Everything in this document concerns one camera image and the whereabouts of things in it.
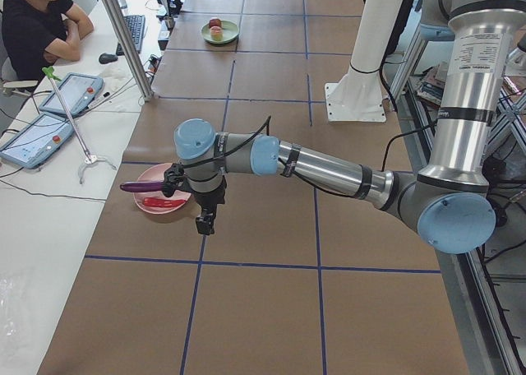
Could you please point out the reacher grabber tool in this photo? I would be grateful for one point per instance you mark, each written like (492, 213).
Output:
(90, 160)

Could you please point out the pink plate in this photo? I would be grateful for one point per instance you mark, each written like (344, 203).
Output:
(156, 173)

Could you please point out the far teach pendant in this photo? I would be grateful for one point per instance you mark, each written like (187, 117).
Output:
(78, 90)

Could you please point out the black keyboard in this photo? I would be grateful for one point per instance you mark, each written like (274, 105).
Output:
(136, 27)

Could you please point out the red chili pepper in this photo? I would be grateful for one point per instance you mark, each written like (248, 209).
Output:
(163, 203)

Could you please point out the near teach pendant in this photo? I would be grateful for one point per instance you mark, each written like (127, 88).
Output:
(37, 142)

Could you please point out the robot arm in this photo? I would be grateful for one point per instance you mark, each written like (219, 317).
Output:
(443, 198)

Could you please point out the aluminium frame post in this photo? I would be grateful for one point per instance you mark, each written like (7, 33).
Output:
(125, 39)

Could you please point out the white camera stand pedestal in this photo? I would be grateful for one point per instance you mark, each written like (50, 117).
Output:
(357, 97)

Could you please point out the seated person in black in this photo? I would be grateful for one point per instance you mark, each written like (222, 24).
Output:
(36, 33)

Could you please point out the black computer mouse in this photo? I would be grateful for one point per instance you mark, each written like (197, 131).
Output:
(106, 58)

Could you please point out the purple eggplant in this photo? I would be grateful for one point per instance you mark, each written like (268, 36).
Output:
(141, 186)

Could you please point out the peach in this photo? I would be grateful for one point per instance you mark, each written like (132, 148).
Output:
(216, 33)

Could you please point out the teach pendant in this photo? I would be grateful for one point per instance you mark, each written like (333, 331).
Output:
(78, 90)
(37, 142)

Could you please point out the red apple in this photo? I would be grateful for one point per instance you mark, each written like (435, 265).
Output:
(214, 21)

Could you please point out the green plate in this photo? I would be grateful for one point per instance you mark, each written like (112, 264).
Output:
(230, 30)

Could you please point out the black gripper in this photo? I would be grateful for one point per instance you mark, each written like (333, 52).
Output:
(209, 198)

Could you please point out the stack of books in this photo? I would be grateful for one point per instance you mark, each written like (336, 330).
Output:
(432, 84)

